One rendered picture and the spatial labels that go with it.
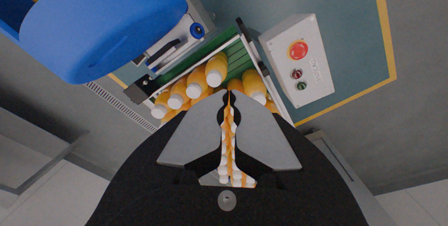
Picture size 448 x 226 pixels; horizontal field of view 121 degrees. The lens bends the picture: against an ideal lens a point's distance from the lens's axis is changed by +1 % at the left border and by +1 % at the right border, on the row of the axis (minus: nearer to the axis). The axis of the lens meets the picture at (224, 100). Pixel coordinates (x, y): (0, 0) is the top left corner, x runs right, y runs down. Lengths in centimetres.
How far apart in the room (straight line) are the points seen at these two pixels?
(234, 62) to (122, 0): 38
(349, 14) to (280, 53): 144
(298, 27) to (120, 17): 30
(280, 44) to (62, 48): 35
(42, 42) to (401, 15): 213
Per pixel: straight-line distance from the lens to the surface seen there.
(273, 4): 145
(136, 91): 56
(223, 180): 69
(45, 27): 28
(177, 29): 50
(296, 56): 33
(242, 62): 52
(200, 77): 40
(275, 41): 32
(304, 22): 33
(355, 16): 178
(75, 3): 26
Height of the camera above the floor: 140
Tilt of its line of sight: 58 degrees down
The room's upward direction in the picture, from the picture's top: 176 degrees counter-clockwise
